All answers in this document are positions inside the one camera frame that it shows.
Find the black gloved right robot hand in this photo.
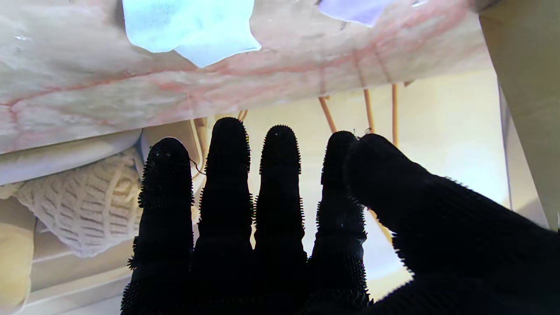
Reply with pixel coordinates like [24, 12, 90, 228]
[120, 117, 560, 315]

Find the kraft paper bag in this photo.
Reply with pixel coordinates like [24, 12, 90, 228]
[475, 0, 560, 231]

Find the light blue sock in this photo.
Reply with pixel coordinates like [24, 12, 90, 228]
[122, 0, 262, 68]

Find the lilac sock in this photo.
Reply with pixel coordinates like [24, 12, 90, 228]
[317, 0, 394, 28]

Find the cream knitted cushion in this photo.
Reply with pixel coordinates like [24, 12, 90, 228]
[13, 149, 148, 258]

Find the beige sofa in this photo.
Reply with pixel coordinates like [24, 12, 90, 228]
[0, 118, 211, 193]

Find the plain beige cushion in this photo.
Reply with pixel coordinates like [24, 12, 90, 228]
[0, 199, 35, 314]

